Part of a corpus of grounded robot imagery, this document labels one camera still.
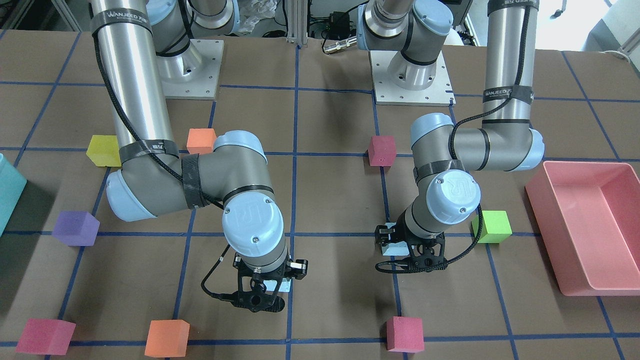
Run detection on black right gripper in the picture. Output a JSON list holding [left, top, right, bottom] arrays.
[[232, 254, 309, 313]]

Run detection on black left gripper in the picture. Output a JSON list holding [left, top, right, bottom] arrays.
[[375, 222, 447, 273]]

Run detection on light blue foam block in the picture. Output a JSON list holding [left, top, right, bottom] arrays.
[[380, 222, 410, 257], [263, 278, 292, 293]]

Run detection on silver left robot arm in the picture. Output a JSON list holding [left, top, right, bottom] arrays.
[[356, 0, 546, 274]]

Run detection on green foam block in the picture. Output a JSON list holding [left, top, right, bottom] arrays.
[[478, 210, 513, 244]]

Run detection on pink far foam block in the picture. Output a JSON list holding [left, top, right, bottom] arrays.
[[15, 317, 77, 356], [385, 316, 425, 354]]

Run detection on pink foam block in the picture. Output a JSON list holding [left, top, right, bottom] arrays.
[[15, 317, 77, 356], [385, 316, 425, 354], [367, 136, 397, 167]]

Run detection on orange far foam block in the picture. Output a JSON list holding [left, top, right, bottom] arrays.
[[144, 319, 190, 358]]

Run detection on orange foam block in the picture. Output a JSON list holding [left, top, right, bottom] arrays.
[[186, 128, 217, 155], [144, 319, 190, 358]]

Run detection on pink near foam block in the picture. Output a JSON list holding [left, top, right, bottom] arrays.
[[367, 136, 397, 167]]

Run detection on orange near foam block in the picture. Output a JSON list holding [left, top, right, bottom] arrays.
[[186, 128, 217, 155]]

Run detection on pink plastic bin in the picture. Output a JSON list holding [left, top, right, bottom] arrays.
[[525, 161, 640, 296]]

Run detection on brown paper table mat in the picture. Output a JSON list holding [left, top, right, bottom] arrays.
[[0, 30, 639, 360]]

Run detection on purple foam block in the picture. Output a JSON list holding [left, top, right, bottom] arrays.
[[52, 210, 100, 246]]

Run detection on yellow foam block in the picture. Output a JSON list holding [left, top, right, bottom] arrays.
[[86, 134, 122, 167]]

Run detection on light blue plastic bin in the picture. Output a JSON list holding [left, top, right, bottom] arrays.
[[0, 153, 27, 235]]

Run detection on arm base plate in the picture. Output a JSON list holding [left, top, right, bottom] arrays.
[[369, 50, 457, 107], [156, 39, 225, 100]]

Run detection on aluminium frame post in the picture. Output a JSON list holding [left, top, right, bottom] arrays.
[[282, 0, 309, 48]]

